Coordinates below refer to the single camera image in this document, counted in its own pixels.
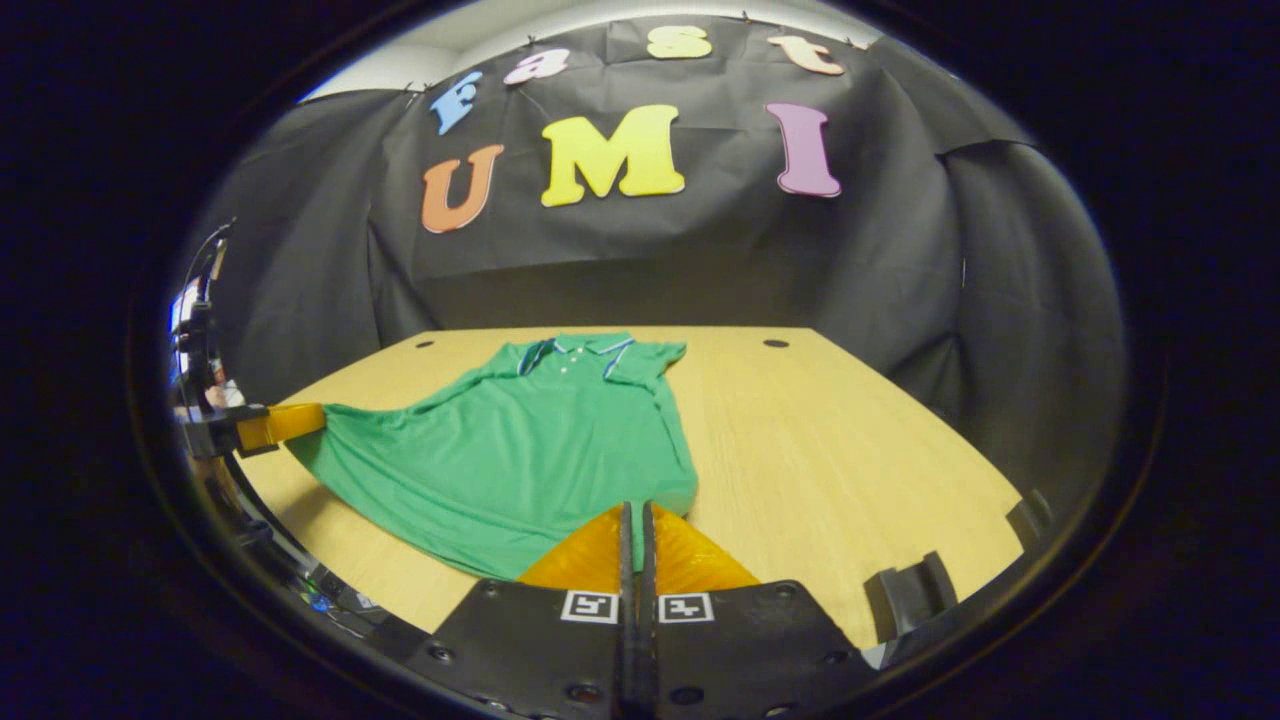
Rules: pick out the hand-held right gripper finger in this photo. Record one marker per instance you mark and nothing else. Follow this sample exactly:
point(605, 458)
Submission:
point(648, 570)
point(627, 570)

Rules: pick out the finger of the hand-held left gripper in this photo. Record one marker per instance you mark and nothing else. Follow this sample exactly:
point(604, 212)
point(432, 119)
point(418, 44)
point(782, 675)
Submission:
point(285, 423)

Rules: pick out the green T-shirt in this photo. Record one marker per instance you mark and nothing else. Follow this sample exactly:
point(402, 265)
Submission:
point(520, 450)

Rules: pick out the black table clamp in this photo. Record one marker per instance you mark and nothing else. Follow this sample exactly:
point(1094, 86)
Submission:
point(1030, 520)
point(910, 598)

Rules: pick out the black backdrop cloth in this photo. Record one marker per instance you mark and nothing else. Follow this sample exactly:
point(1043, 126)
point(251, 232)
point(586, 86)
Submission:
point(700, 250)

